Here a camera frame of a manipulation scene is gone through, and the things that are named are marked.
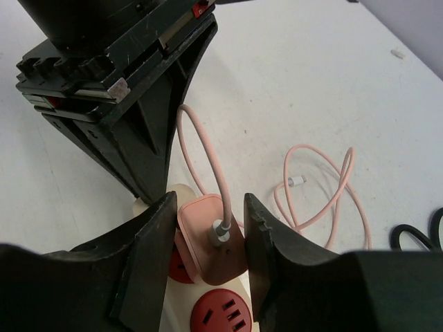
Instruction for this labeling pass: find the pink charger plug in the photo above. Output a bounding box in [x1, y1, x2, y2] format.
[175, 194, 248, 286]

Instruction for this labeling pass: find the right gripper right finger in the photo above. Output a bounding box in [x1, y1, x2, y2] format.
[244, 193, 442, 331]

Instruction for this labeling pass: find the beige red power strip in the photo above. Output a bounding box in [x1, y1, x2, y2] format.
[133, 183, 260, 332]

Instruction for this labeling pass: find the black power strip cord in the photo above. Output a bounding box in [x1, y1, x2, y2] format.
[390, 206, 443, 252]

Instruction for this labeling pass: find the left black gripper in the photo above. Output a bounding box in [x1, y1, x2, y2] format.
[17, 1, 217, 204]

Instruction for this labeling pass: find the pink charging cable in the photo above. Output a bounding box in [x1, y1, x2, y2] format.
[176, 104, 373, 250]

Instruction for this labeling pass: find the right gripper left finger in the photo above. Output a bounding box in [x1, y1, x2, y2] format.
[1, 192, 177, 331]

